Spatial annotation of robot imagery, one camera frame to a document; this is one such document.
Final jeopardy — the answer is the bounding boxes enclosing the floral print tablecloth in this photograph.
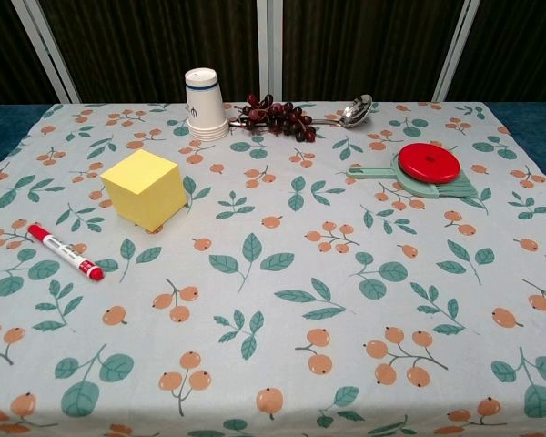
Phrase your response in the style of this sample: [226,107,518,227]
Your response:
[0,100,546,437]

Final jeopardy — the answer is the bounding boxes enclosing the yellow cube block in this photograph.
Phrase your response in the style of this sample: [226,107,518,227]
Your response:
[100,148,188,233]

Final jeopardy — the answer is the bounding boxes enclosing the dark pleated partition panel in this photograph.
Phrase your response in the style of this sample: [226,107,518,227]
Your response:
[25,0,272,105]
[0,0,69,107]
[440,0,546,105]
[266,0,474,104]

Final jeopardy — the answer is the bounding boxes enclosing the small red white tube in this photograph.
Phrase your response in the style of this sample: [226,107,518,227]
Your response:
[26,223,106,282]

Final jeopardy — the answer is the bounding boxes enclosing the mint green hand brush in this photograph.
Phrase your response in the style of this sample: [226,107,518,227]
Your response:
[346,152,482,200]

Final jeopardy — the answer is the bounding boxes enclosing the dark red grape bunch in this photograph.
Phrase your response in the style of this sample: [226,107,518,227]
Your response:
[234,93,318,143]

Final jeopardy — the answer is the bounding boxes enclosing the white paper cup stack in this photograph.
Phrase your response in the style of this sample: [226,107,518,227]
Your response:
[184,66,230,142]

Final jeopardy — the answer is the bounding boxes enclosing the red round disc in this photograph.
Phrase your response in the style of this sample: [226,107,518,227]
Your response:
[398,142,462,185]

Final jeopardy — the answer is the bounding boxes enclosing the stainless steel ladle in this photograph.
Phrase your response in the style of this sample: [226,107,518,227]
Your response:
[227,94,374,129]

